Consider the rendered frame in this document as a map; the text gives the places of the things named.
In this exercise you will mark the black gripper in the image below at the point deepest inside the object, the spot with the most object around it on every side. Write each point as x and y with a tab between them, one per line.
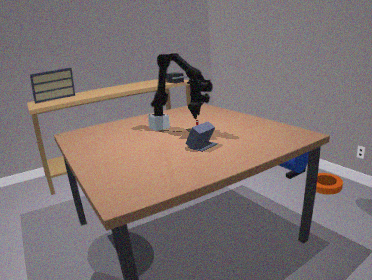
195	106

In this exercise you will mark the blue-grey sloped panel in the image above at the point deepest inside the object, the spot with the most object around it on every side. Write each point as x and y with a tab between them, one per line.
200	135

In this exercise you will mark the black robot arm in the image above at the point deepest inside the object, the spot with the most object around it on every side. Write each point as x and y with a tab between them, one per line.
197	81

